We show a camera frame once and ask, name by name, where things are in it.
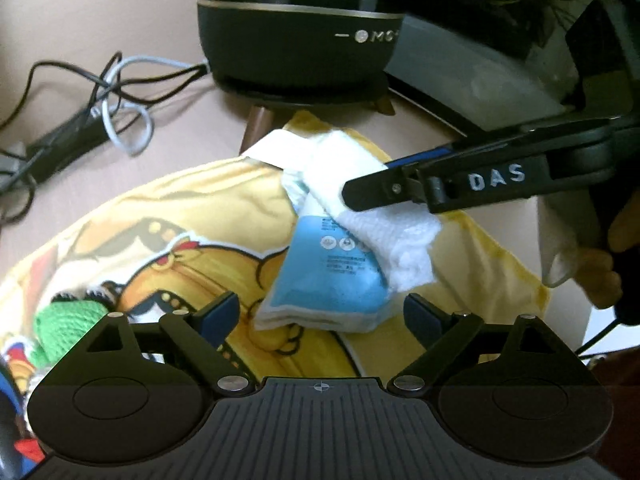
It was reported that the light grey cable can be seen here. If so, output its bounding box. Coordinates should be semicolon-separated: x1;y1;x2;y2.
91;55;208;157

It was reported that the yellow cartoon printed cloth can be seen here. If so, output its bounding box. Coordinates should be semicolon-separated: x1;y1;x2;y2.
0;110;553;466

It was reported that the white crumpled paper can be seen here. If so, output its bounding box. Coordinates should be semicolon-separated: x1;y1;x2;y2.
537;195;583;289

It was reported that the black round appliance with legs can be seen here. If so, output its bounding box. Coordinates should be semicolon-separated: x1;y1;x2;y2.
196;0;402;157

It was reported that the grey small adapter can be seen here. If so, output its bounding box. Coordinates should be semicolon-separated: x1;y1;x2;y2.
0;141;32;192

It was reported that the person's right hand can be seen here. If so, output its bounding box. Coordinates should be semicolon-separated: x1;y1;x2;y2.
574;199;640;309

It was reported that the light blue tissue pack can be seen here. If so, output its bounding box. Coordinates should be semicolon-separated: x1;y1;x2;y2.
254;194;392;334

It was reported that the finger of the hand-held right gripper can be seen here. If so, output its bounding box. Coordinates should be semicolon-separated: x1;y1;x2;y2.
342;152;552;214
384;114;622;172

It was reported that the green knitted item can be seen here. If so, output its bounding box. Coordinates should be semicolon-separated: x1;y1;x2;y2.
34;287;113;367

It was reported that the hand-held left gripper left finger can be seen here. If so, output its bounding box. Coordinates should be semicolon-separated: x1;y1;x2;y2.
52;291;253;396

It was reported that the black power adapter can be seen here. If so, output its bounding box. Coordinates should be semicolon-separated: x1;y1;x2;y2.
25;109;110;182

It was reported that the white tissue paper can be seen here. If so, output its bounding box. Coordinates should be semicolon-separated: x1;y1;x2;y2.
240;129;442;292

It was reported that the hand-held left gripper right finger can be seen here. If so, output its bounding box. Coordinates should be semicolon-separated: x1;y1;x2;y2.
390;293;592;397

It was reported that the black power strip with cables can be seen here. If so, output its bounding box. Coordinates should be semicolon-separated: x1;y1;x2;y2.
0;51;210;231

